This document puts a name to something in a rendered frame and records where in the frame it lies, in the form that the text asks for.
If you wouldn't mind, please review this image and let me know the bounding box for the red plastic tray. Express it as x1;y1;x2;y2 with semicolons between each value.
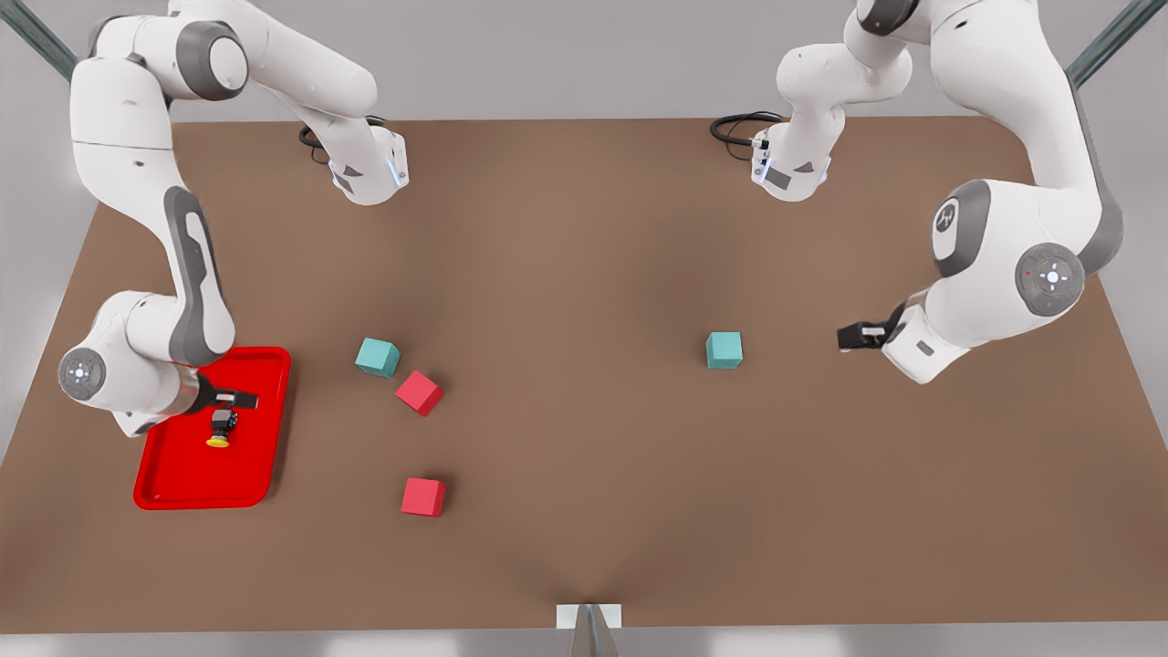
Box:
133;346;293;511

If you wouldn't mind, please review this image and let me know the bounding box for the teal cube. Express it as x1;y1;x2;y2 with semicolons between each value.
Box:
705;330;744;370
355;337;402;379

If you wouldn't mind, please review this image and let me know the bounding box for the red cube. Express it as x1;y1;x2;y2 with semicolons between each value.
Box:
395;370;444;418
401;476;447;518

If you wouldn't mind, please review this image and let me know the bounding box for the black cable loop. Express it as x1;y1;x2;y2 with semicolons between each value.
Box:
298;114;390;166
710;111;787;166

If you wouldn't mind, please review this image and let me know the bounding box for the silver frame post white foot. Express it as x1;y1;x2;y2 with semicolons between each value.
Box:
557;602;623;657

